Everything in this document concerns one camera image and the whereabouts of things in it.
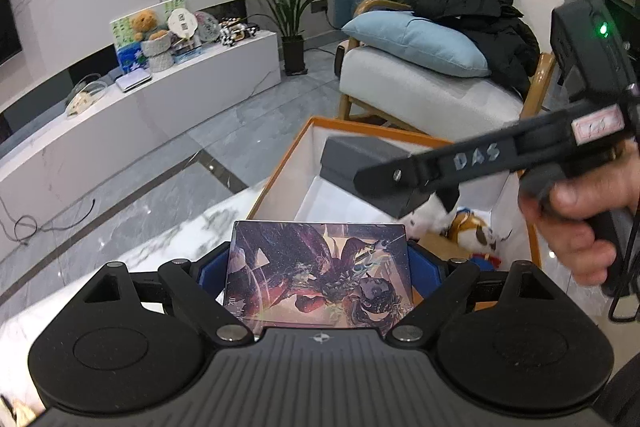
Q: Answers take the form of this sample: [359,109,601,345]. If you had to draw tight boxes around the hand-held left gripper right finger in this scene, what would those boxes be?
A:
[385,241,566,348]

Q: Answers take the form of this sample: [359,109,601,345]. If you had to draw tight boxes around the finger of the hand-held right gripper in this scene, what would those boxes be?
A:
[352,151,461,214]

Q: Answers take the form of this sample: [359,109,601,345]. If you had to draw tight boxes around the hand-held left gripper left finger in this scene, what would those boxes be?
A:
[82,254,253,348]

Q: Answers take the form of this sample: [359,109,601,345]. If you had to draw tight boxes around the grey box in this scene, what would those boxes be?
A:
[320,135,441,218]

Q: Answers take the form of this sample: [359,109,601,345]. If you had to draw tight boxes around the panda plush keychain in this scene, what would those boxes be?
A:
[404,196,501,259]

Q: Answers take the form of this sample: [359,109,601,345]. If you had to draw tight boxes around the orange storage box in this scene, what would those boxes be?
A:
[246,116,543,313]

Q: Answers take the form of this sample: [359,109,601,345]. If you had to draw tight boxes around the printed art card box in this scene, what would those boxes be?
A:
[220,220,415,339]

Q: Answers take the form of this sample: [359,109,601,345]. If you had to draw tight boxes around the person's right hand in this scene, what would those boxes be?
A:
[517,141,640,288]

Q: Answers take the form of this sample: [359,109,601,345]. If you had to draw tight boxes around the wooden armchair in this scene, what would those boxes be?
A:
[334,0,567,144]

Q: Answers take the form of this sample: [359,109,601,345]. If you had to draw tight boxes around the black jacket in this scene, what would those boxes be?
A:
[410,0,542,101]

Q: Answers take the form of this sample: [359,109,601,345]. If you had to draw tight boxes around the blue pillow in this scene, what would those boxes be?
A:
[341,12,492,78]

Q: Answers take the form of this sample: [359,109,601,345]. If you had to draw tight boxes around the white marble tv cabinet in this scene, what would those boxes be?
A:
[0,29,283,258]

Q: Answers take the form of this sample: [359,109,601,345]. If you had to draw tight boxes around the potted long-leaf plant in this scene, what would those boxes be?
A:
[232,0,337,76]

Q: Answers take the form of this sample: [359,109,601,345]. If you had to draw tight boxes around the cow pattern figurine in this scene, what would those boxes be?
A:
[220,18,261,46]

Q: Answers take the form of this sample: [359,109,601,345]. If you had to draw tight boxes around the grey notebook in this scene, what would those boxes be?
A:
[115,69,153,94]

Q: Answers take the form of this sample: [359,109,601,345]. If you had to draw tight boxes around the white power strip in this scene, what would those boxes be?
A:
[65,74,109,118]

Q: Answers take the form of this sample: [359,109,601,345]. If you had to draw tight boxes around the flower painting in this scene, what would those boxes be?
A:
[110,0,189,74]

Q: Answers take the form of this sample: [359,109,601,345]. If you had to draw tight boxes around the round white hand fan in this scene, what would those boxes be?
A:
[167,8,197,40]

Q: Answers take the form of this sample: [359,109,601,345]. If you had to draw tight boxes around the brown teddy bear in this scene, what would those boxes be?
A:
[131,10,161,44]

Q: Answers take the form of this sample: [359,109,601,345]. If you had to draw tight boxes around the black television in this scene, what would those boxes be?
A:
[0,0,24,68]

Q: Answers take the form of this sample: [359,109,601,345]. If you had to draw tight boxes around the black floor cable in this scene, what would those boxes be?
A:
[0,199,97,254]

